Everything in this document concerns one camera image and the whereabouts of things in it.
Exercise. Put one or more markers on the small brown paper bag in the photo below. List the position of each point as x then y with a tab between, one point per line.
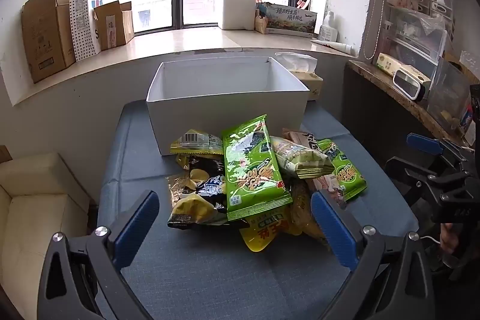
261	25

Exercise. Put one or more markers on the wooden shelf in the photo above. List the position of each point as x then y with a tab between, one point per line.
378	87

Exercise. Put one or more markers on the cream tissue pack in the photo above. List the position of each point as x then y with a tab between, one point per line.
388	62
416	73

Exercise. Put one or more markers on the black and yellow chips bag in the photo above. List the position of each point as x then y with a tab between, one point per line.
202	192

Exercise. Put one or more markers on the polka dot paper bag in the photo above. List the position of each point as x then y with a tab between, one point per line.
80	24

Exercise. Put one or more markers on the white tube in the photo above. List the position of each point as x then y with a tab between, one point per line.
333	46

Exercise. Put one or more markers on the cream and green snack packet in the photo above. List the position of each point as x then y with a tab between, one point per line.
300	157

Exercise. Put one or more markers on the clear noodle snack packet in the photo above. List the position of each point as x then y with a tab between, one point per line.
305	215

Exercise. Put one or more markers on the marble window sill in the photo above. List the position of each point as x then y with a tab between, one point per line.
168	42

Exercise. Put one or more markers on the small yellow snack packet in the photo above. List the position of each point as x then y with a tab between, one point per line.
195	142

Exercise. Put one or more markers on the green seaweed snack packet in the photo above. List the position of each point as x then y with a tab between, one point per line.
347	173
251	170

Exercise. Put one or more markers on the brown and white snack packet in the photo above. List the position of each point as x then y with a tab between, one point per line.
303	140

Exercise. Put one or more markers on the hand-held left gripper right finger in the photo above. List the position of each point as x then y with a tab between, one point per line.
333	226

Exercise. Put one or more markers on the yellow snack bag red print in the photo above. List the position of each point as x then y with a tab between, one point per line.
268	233

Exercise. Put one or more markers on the blue fabric cover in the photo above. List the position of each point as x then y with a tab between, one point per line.
210	275

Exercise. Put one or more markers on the pink snack packet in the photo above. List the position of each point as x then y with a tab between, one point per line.
328	185

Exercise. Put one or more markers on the small brown cardboard box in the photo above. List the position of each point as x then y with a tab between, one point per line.
112	25

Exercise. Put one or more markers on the clear plastic storage box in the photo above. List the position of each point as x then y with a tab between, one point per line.
412	35

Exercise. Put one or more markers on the plain white box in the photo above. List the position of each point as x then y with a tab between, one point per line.
238	13

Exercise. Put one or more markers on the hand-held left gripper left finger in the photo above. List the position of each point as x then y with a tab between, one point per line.
137	226

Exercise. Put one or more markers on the white plastic bottle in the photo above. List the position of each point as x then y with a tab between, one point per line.
327	29

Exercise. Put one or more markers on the person's right hand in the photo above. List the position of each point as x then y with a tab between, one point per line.
448	238

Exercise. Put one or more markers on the white digital clock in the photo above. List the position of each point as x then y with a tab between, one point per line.
407	84

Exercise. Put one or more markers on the clear plastic container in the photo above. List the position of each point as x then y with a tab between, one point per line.
448	95

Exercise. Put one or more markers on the landscape printed carton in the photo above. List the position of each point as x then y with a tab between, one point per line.
290	22

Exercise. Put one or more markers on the white cardboard box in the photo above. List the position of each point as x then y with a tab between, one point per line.
225	106

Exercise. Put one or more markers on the large brown cardboard box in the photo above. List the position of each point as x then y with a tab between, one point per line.
43	39

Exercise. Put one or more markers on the small drawer organizer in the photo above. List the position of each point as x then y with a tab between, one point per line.
438	5

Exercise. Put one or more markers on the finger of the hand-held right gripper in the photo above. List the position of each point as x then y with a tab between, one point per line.
423	143
412	177

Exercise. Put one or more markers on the tissue box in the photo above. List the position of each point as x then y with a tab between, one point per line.
305	74

